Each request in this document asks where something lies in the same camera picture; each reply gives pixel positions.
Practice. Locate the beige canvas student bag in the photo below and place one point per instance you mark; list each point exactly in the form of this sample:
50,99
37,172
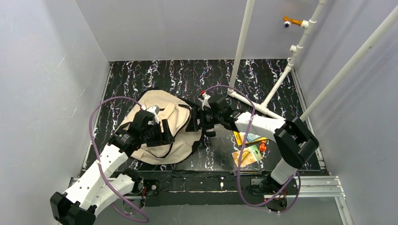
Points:
130,136

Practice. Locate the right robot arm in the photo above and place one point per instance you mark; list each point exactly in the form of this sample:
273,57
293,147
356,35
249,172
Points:
295,141

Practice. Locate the yellow item blister pack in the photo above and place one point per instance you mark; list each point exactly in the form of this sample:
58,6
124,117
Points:
250,155

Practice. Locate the white pvc pipe frame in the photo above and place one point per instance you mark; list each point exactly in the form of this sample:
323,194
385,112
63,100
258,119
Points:
297,52

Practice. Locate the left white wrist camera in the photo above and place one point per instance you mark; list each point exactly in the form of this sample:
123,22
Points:
154,110

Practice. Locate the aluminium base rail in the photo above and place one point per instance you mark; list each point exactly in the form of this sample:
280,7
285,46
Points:
215,189

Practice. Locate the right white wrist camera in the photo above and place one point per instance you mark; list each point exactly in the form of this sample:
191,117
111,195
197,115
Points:
204,99

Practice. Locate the orange small toy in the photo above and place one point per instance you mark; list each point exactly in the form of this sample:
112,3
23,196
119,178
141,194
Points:
262,146

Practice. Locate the yellow crayon pack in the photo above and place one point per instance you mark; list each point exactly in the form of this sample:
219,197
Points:
250,138

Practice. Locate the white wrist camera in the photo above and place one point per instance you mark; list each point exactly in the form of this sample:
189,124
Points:
204,99
154,110

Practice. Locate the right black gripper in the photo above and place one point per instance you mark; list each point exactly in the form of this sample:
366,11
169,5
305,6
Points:
201,118

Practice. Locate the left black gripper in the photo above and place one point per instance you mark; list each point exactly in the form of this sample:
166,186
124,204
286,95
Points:
158,134

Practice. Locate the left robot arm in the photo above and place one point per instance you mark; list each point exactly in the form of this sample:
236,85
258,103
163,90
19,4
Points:
82,202

